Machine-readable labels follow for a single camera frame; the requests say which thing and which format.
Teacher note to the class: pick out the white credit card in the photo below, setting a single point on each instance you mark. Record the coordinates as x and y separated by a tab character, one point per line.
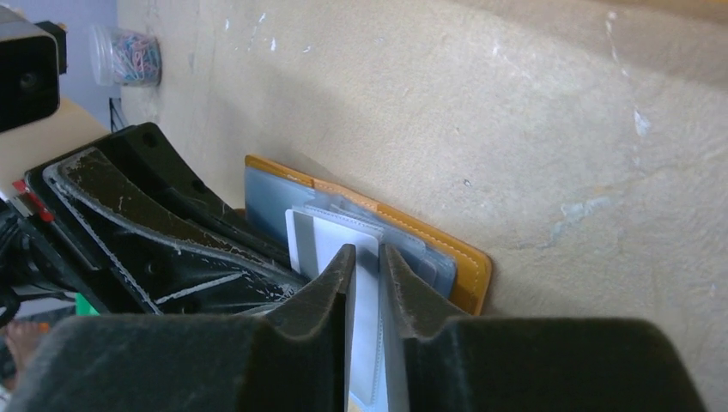
315	239

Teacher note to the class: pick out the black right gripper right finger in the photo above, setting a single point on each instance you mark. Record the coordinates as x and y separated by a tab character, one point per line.
439	358

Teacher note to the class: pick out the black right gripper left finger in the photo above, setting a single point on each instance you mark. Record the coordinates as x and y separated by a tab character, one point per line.
294	358

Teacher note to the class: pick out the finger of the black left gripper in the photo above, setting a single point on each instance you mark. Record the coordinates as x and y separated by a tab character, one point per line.
145	156

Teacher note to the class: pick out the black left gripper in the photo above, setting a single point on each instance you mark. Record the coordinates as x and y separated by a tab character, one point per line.
128	242

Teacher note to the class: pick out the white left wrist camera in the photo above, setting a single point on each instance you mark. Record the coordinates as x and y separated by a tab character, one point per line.
33	57

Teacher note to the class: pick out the clear jar of paper clips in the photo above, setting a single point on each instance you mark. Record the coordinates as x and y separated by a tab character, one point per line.
124	57

